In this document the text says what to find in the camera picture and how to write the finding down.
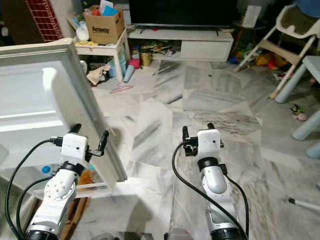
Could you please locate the white fridge door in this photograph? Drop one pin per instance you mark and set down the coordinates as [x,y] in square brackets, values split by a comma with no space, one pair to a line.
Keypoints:
[30,95]

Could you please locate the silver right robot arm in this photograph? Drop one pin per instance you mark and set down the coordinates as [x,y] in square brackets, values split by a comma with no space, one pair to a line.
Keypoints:
[215,182]

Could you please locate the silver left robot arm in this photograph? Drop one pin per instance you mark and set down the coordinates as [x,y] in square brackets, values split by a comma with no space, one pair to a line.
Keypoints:
[51,200]

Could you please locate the orange food packet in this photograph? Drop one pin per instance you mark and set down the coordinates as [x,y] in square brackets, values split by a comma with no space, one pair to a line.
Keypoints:
[87,177]

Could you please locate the pink clothes hanger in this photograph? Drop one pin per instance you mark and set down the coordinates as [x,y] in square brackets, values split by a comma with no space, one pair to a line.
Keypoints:
[121,89]

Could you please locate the pale blue rolled tube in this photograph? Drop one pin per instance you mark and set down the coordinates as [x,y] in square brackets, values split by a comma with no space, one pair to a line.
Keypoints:
[129,73]

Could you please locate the pale blue storage bin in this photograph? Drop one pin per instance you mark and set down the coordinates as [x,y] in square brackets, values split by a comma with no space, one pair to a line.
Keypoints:
[120,65]

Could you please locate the white television console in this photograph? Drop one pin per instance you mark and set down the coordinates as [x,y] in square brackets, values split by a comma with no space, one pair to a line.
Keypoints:
[205,47]

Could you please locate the red round toy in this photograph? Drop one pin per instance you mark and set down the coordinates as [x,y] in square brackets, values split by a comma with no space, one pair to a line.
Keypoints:
[134,64]

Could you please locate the yellow soft toy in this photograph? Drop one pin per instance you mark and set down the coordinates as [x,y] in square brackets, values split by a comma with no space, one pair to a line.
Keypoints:
[262,59]

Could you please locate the gold metal can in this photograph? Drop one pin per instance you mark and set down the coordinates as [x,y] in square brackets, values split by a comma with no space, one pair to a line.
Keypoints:
[146,57]

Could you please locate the small white table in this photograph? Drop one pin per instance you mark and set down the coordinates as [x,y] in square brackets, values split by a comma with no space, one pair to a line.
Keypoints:
[112,50]

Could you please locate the colourful pile of books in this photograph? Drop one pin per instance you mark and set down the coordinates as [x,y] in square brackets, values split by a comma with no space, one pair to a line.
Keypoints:
[162,48]

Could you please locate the grey right robot leg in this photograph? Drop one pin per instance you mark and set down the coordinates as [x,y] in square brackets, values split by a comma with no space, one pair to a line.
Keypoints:
[179,234]

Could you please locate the small yellow black toy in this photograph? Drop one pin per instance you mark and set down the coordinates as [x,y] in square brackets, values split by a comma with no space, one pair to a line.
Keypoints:
[299,112]

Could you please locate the pale blue plastic table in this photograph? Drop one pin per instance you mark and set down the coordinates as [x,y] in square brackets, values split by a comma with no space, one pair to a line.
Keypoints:
[291,84]

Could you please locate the white plastic bag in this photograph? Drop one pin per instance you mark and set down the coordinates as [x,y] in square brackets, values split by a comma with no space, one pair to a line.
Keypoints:
[81,31]

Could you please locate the brown printed cardboard box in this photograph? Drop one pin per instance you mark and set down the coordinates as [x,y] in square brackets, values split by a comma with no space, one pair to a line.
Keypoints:
[104,29]

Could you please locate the black television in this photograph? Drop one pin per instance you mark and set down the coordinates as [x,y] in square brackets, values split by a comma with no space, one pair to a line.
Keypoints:
[182,12]

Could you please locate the white paper sheet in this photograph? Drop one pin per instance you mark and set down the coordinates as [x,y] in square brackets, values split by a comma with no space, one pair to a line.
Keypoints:
[251,15]

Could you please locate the white stick with black tip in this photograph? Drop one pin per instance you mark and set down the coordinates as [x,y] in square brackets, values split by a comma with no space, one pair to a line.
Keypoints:
[302,203]

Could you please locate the blue packet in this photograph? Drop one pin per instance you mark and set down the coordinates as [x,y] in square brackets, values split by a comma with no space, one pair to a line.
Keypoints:
[109,8]

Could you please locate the white wooden high chair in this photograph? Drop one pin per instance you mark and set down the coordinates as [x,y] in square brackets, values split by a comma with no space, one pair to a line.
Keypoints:
[292,25]

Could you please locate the blue cloth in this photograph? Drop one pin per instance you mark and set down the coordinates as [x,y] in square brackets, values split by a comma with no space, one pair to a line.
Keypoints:
[309,6]

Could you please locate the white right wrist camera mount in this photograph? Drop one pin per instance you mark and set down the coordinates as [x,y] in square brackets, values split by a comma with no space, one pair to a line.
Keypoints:
[210,142]

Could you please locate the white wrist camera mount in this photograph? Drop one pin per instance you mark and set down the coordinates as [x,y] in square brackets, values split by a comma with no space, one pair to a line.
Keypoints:
[75,147]
[210,142]

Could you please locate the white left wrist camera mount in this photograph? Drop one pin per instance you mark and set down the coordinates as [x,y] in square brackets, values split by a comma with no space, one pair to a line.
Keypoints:
[75,147]

